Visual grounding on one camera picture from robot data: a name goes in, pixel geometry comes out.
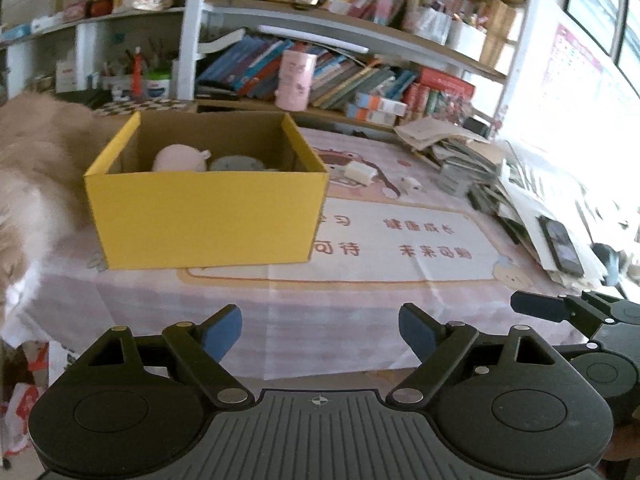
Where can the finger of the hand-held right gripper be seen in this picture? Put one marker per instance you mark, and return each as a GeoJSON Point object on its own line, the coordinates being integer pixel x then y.
{"type": "Point", "coordinates": [611, 267]}
{"type": "Point", "coordinates": [537, 305]}

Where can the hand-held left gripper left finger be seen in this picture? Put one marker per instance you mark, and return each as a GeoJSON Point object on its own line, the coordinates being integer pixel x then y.
{"type": "Point", "coordinates": [225, 332]}

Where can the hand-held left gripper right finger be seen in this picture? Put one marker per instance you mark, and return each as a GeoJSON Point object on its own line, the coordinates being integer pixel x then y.
{"type": "Point", "coordinates": [415, 330]}

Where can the yellow cardboard box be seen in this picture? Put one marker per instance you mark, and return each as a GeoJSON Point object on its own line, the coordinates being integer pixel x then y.
{"type": "Point", "coordinates": [210, 220]}

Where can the black smartphone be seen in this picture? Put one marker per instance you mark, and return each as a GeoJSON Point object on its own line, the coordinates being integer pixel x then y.
{"type": "Point", "coordinates": [562, 245]}

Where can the pink printed table cloth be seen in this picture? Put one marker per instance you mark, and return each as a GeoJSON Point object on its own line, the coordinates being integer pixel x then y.
{"type": "Point", "coordinates": [350, 300]}

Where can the pile of papers and books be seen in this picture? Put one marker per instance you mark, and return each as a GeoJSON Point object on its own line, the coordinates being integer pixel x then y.
{"type": "Point", "coordinates": [525, 195]}

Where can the small white cube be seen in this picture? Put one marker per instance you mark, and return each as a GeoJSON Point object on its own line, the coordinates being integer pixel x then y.
{"type": "Point", "coordinates": [411, 185]}

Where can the small white rectangular block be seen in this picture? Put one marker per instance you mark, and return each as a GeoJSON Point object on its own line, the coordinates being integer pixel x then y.
{"type": "Point", "coordinates": [360, 171]}

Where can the tape roll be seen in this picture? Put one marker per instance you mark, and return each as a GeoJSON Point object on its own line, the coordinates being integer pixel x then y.
{"type": "Point", "coordinates": [235, 164]}

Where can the pink plush toy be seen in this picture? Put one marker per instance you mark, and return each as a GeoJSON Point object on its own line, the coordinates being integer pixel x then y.
{"type": "Point", "coordinates": [177, 159]}

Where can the red and white plastic bag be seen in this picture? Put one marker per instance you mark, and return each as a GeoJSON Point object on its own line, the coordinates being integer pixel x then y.
{"type": "Point", "coordinates": [25, 400]}

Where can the white and orange carton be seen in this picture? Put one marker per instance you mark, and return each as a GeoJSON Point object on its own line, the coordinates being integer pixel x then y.
{"type": "Point", "coordinates": [372, 116]}
{"type": "Point", "coordinates": [382, 104]}

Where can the checkered game board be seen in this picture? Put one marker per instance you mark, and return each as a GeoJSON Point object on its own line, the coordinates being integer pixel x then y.
{"type": "Point", "coordinates": [150, 106]}

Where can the red boxed book set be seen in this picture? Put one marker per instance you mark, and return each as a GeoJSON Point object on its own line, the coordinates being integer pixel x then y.
{"type": "Point", "coordinates": [445, 82]}

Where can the cream and white cat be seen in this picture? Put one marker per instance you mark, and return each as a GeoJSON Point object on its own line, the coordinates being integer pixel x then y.
{"type": "Point", "coordinates": [40, 160]}

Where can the green lid jar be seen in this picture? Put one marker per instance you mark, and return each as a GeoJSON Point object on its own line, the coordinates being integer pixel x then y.
{"type": "Point", "coordinates": [156, 87]}

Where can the pink cylinder cup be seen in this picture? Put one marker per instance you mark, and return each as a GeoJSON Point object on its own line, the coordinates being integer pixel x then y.
{"type": "Point", "coordinates": [295, 82]}

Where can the window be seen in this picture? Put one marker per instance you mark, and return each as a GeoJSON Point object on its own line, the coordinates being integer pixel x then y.
{"type": "Point", "coordinates": [605, 5]}

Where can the row of leaning books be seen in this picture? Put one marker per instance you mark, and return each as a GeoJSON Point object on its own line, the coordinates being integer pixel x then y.
{"type": "Point", "coordinates": [235, 67]}

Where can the white storage box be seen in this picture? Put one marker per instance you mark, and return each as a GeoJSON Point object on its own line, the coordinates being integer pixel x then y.
{"type": "Point", "coordinates": [467, 42]}

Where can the red pen bottle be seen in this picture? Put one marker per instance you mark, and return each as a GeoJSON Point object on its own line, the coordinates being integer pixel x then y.
{"type": "Point", "coordinates": [136, 75]}

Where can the white metal bookshelf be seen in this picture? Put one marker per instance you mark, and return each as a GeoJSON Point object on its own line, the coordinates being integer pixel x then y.
{"type": "Point", "coordinates": [187, 35]}

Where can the pink and white tube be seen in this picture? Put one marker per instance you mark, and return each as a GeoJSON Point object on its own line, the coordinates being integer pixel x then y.
{"type": "Point", "coordinates": [386, 2]}

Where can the white side shelf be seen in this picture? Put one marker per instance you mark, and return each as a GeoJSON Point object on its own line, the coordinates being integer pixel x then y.
{"type": "Point", "coordinates": [100, 19]}

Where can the pink wall calendar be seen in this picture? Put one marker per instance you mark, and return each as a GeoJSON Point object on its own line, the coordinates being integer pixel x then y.
{"type": "Point", "coordinates": [575, 75]}

